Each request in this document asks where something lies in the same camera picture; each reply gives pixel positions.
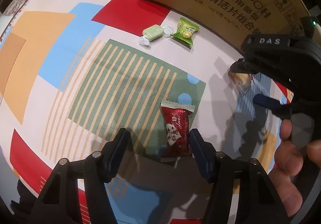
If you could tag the person right hand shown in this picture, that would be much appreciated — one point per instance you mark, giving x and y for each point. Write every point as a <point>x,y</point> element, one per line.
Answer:
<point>289,162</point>

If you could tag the green snack packet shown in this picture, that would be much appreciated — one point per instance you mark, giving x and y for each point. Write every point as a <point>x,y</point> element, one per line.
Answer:
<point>185,31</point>

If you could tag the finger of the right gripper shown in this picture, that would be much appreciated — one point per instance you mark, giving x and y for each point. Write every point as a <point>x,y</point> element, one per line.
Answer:
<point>282,111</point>
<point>240,66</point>

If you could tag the pale green wrapped candy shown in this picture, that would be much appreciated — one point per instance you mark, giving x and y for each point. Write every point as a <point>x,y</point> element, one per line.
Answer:
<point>153,33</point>

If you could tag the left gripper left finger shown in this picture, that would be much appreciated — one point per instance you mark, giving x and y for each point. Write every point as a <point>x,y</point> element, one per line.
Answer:
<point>71,192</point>

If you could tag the colourful patterned tablecloth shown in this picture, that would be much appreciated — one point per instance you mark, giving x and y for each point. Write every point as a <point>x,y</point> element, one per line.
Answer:
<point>73,73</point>

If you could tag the yellow cake clear packet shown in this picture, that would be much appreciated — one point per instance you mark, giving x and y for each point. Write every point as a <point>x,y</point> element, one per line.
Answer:
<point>241,82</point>

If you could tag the dark red snack packet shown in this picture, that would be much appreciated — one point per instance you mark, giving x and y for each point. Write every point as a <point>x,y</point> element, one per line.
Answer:
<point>176,121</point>

